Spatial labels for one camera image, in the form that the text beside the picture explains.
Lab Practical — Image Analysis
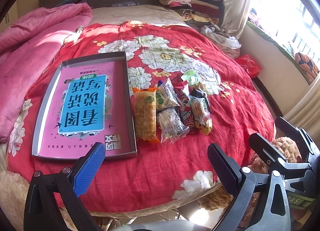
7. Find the yellow cone snack packet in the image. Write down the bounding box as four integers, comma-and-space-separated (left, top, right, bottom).
190, 96, 213, 135

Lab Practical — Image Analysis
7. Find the clear nut bar packet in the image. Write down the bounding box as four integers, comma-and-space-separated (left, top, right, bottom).
157, 107, 190, 144

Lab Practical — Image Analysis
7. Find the black green pea packet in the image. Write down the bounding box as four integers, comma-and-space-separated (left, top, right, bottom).
191, 88, 211, 112

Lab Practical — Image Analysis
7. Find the stack of folded clothes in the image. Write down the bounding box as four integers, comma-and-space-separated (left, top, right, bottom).
159, 0, 225, 27

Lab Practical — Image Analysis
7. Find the red plastic bag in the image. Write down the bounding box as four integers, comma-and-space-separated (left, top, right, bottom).
235, 54, 262, 78

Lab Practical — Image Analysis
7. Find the pink duvet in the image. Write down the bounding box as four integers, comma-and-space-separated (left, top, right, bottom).
1, 3, 92, 142

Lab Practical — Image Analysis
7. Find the orange cracker packet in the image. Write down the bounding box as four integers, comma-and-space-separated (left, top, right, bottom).
132, 88, 159, 143

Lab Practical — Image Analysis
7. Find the red cartoon snack packet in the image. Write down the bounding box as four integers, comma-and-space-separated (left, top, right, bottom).
173, 81, 190, 107

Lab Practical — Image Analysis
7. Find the grey tray with pink book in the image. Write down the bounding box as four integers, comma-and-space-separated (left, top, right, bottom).
31, 52, 137, 160

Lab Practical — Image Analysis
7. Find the light green milk candy bag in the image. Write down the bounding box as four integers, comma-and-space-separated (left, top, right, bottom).
181, 69, 200, 87

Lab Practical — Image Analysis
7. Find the snickers bar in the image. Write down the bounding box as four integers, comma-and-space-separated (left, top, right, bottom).
178, 106, 196, 133

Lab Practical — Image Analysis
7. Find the blue oreo packet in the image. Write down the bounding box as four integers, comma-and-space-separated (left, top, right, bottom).
157, 80, 163, 88

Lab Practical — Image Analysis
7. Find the white plastic bag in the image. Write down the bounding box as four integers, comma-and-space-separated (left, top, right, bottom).
200, 26, 241, 49

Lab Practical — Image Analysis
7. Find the red floral bedspread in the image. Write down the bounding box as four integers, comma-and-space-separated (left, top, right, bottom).
7, 22, 275, 215

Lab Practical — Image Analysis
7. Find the brown fluffy rug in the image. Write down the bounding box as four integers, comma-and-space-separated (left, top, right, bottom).
197, 136, 302, 212

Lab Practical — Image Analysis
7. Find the beige bed sheet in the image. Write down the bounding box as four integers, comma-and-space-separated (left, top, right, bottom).
89, 4, 188, 27

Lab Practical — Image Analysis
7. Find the clear round cake packet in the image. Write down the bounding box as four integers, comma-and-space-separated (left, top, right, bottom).
156, 78, 181, 111

